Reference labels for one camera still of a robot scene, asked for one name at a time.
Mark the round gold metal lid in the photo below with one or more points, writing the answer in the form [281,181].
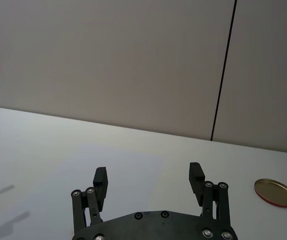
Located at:
[276,192]

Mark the pale grey wall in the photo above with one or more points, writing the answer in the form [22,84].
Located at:
[113,60]

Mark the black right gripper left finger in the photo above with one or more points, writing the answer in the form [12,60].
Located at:
[91,203]

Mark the white table cloth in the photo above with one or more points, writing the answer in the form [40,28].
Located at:
[138,162]

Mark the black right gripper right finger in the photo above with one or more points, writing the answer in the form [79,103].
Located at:
[209,197]

